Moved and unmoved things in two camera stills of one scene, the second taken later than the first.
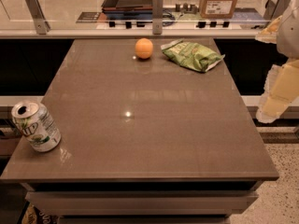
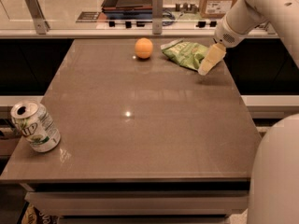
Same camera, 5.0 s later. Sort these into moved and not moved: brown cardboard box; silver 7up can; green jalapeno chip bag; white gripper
Moved: white gripper
Not moved: brown cardboard box; green jalapeno chip bag; silver 7up can
